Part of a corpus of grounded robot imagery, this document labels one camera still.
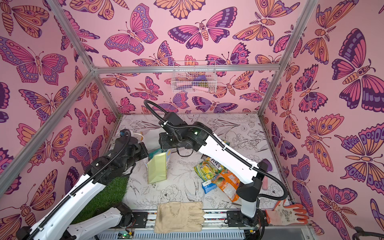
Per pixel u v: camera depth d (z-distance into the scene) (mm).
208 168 876
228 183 813
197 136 435
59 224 385
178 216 744
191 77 973
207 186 831
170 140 574
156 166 745
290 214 730
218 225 730
